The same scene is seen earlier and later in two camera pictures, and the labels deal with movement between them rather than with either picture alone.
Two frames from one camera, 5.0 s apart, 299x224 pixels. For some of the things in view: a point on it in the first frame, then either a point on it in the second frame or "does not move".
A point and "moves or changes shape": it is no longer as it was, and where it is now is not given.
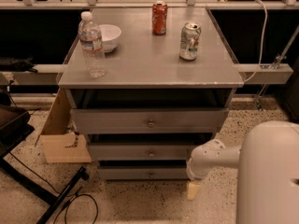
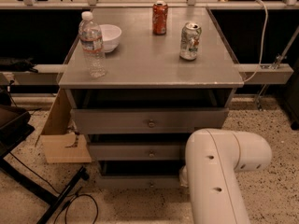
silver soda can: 191,35 does not move
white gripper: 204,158 to 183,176
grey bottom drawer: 142,173 moves or changes shape
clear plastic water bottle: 91,40 does not move
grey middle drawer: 142,151 does not move
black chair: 14,127 does not move
